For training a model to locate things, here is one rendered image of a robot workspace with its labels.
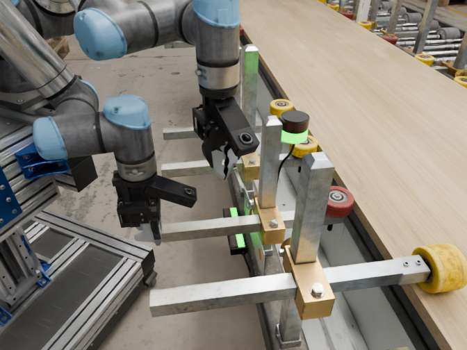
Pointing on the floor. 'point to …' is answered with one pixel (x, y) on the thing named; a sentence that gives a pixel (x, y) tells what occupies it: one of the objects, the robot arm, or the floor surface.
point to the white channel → (363, 10)
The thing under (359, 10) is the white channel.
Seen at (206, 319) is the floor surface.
